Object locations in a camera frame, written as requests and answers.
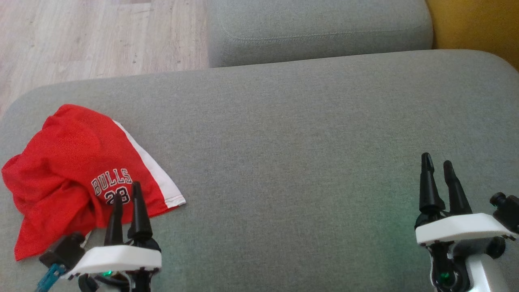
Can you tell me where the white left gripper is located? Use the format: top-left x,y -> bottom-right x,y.
67,181 -> 162,292

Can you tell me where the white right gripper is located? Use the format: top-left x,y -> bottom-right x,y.
414,152 -> 517,292

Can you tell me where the red basketball shorts white stripe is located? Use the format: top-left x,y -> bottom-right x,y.
22,104 -> 187,221

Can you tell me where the large grey sofa seat cushion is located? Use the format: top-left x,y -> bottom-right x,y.
0,49 -> 519,292

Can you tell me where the yellow cushion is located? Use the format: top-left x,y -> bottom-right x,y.
425,0 -> 519,72

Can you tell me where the small grey sofa cushion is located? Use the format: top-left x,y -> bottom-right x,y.
206,0 -> 434,69

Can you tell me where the left cable with blue plug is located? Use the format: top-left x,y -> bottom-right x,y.
34,264 -> 67,292

